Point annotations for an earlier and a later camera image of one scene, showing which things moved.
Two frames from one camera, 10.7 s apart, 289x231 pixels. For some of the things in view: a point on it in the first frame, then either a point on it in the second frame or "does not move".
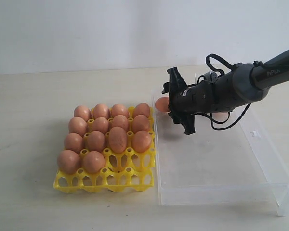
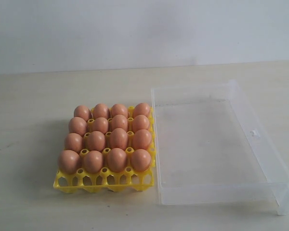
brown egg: [82, 111] does not move
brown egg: [162, 104] to [117, 160]
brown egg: [140, 122] does not move
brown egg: [220, 117] to [140, 160]
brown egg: [68, 161] does not move
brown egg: [117, 139] does not move
